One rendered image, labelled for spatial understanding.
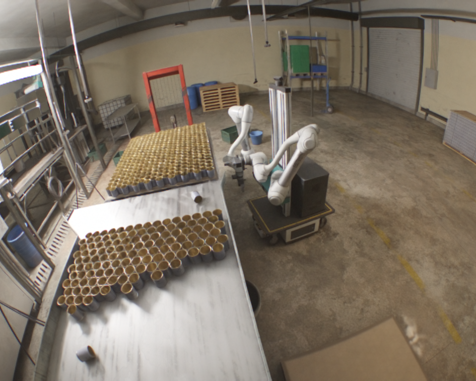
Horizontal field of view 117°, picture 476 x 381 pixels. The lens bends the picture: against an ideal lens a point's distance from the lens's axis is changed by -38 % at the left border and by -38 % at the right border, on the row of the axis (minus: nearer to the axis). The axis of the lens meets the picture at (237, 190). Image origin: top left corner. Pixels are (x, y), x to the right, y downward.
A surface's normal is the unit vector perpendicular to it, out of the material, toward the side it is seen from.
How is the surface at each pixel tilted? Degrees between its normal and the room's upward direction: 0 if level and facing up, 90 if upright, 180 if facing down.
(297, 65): 90
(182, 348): 0
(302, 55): 90
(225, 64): 90
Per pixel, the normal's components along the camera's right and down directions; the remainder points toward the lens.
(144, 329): -0.11, -0.82
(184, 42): 0.18, 0.54
